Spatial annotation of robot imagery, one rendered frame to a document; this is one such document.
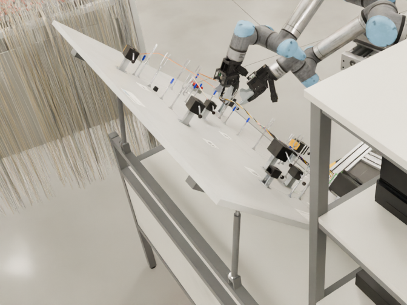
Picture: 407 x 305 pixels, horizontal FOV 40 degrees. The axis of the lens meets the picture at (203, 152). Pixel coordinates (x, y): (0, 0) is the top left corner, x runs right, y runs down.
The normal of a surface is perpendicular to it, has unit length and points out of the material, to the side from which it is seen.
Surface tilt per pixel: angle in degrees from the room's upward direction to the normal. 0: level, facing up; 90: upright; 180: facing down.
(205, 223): 0
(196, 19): 0
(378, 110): 0
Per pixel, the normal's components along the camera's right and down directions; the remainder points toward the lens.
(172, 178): -0.12, -0.74
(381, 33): -0.40, 0.62
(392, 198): -0.83, 0.44
